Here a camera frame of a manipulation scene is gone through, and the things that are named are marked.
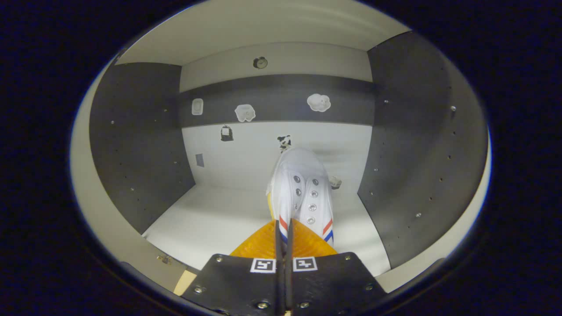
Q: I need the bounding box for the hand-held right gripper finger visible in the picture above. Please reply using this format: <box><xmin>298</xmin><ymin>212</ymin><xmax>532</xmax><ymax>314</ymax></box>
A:
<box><xmin>285</xmin><ymin>219</ymin><xmax>387</xmax><ymax>316</ymax></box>
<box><xmin>181</xmin><ymin>219</ymin><xmax>285</xmax><ymax>316</ymax></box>

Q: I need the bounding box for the white and grey shoe cabinet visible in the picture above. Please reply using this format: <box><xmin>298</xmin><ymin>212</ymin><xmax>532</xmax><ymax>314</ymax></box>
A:
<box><xmin>70</xmin><ymin>0</ymin><xmax>492</xmax><ymax>294</ymax></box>

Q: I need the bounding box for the white striped canvas shoe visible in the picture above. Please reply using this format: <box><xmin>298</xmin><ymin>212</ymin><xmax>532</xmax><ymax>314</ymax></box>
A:
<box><xmin>266</xmin><ymin>147</ymin><xmax>335</xmax><ymax>246</ymax></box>

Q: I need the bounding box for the wide white cabinet shelf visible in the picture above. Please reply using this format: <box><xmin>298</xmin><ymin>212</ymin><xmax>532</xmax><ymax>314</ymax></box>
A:
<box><xmin>115</xmin><ymin>0</ymin><xmax>413</xmax><ymax>66</ymax></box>

